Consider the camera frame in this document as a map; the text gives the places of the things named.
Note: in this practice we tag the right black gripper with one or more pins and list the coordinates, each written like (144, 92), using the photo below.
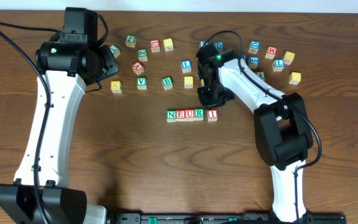
(213, 96)

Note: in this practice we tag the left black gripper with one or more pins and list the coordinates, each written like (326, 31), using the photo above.
(109, 64)

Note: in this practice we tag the red I block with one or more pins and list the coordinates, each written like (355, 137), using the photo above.
(212, 115)

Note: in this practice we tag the green R block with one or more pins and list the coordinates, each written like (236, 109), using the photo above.
(199, 114)

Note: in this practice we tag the red U block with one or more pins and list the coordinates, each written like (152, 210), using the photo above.
(190, 115)

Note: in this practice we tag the red E block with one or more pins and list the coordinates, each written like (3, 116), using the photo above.
(180, 115)

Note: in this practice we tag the green N block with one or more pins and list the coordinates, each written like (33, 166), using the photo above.
(171, 116)

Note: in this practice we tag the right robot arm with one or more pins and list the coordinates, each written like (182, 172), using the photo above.
(282, 136)

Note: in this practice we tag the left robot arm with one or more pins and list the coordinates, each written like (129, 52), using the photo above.
(72, 59)

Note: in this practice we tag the green L block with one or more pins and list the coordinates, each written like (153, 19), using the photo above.
(115, 51)

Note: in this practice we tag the yellow K block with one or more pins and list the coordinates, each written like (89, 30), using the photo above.
(116, 86)

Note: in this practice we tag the yellow O block lower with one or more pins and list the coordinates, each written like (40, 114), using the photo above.
(188, 81)

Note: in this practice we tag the red A block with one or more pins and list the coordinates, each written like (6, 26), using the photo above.
(138, 68)

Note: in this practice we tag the green J block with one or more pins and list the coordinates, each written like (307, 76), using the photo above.
(130, 41)

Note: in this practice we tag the green Z block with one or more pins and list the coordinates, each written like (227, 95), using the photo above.
(142, 55)

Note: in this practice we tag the green V block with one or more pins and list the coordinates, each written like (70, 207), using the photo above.
(141, 83)

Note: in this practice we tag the blue L block middle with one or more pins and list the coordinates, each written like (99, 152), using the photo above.
(186, 66)

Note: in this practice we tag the blue l block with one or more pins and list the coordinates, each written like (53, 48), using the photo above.
(186, 66)
(278, 65)

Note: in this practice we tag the green B block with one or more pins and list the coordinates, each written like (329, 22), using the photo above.
(167, 83)

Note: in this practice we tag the blue d block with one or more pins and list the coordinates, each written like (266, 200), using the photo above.
(254, 47)
(219, 46)

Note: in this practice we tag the red C block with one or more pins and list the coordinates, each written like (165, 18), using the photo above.
(155, 45)

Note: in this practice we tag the blue 2 block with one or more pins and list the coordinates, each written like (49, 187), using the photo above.
(202, 43)

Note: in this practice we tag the blue 5 block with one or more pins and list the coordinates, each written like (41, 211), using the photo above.
(253, 62)

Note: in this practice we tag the green 4 block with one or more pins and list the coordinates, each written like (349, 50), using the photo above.
(261, 75)

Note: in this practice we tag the yellow S block upper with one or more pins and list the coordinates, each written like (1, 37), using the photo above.
(168, 44)

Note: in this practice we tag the blue D block right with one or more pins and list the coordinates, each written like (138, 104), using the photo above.
(254, 47)

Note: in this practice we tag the blue L block right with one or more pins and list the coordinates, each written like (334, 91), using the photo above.
(278, 65)

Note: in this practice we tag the red M block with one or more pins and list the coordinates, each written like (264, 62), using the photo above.
(270, 52)

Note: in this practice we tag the yellow G block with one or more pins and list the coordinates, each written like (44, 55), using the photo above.
(294, 78)

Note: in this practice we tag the yellow block far right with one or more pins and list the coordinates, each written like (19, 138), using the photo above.
(288, 57)

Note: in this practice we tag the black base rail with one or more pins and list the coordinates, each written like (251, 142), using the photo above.
(251, 217)

